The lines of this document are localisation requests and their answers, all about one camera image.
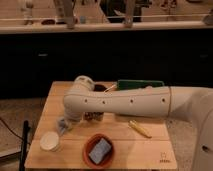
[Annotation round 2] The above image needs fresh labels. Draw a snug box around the yellow corn cob toy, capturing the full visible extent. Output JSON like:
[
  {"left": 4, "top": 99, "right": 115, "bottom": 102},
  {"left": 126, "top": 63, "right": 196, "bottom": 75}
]
[{"left": 129, "top": 120, "right": 151, "bottom": 138}]

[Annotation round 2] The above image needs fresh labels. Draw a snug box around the white plastic cup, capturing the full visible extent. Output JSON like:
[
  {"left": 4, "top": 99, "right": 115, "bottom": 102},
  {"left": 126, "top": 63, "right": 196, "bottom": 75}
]
[{"left": 40, "top": 131, "right": 60, "bottom": 151}]

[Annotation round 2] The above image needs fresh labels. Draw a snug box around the dark bowl with spoon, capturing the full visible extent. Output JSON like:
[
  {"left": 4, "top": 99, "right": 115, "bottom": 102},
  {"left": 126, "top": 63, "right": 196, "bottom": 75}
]
[{"left": 94, "top": 84, "right": 116, "bottom": 92}]

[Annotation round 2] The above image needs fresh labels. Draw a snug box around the brown clay bowl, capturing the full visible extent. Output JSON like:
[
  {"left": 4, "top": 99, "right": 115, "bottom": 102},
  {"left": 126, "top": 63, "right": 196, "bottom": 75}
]
[{"left": 82, "top": 133, "right": 115, "bottom": 169}]

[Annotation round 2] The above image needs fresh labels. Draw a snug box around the grey blue sponge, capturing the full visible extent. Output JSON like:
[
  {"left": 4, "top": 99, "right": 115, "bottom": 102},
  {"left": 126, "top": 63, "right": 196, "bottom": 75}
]
[{"left": 89, "top": 138, "right": 112, "bottom": 164}]

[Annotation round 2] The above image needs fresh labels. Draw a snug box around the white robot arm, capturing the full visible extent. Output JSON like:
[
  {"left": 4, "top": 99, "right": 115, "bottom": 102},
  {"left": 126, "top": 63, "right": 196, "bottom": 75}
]
[{"left": 57, "top": 75, "right": 213, "bottom": 171}]

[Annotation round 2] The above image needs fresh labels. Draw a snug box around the black metal stand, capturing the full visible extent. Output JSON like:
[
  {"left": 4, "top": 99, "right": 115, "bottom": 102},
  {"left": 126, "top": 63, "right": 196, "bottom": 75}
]
[{"left": 19, "top": 120, "right": 30, "bottom": 171}]

